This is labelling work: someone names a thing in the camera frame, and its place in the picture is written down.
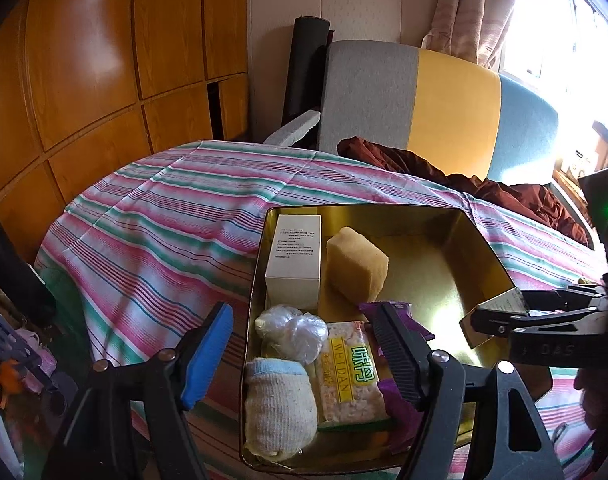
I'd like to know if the wooden wardrobe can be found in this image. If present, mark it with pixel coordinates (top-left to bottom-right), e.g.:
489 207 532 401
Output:
0 0 249 261

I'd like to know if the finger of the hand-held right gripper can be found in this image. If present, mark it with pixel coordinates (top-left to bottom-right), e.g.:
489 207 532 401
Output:
521 284 608 314
471 300 608 337

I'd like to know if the beige patterned curtain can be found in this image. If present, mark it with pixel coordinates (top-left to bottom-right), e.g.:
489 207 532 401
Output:
421 0 522 68

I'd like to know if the tall white box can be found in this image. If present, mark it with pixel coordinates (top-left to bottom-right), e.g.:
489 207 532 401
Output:
265 214 323 311

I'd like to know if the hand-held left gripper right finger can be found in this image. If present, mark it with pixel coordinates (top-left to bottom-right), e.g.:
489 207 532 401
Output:
366 301 559 480

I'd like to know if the yellow sponge block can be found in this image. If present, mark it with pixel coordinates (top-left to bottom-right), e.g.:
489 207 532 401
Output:
326 226 389 306

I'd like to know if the cream sock blue cuff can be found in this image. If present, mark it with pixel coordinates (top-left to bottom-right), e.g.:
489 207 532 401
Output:
244 357 319 461

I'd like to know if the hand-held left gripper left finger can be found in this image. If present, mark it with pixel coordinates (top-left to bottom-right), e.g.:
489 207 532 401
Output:
41 301 235 480

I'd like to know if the dark red blanket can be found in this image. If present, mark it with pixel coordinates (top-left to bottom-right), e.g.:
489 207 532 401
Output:
336 136 592 248

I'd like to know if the wooden desk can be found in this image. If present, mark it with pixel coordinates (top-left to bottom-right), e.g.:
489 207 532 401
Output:
554 160 597 221

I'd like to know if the white plastic bag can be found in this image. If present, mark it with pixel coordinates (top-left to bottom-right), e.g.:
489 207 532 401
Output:
255 305 329 365

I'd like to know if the grey yellow blue sofa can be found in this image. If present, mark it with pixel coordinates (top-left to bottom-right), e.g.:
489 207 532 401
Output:
316 40 559 186

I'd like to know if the maroon and gold tin box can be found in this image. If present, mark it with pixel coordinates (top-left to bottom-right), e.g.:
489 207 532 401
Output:
238 204 552 476

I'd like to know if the purple snack packet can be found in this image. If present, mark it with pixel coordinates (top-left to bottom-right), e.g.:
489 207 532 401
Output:
358 300 437 456

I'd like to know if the purple plastic basket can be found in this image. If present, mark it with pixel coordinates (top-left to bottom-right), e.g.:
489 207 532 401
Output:
0 310 45 396

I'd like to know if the small gold box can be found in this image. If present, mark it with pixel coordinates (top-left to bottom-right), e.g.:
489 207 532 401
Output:
461 287 530 351

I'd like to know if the rice cracker packet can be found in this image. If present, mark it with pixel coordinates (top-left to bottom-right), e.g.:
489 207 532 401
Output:
311 321 392 431

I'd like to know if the window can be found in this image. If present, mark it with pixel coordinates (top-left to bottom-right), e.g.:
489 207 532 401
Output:
498 0 608 126

